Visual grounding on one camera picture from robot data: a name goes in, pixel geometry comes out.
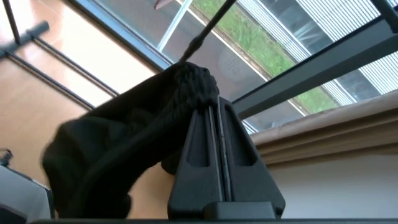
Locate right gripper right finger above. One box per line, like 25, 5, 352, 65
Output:
217, 96, 286, 218

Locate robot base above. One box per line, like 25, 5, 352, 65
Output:
0, 148, 56, 224

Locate black shorts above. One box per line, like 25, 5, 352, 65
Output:
42, 61, 220, 218

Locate black clothes rack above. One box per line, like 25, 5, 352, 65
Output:
0, 0, 237, 111

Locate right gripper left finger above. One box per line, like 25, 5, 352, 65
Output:
167, 105, 224, 218

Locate window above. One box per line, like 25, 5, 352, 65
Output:
67, 0, 398, 134

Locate beige curtain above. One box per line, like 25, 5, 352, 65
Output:
251, 90, 398, 166

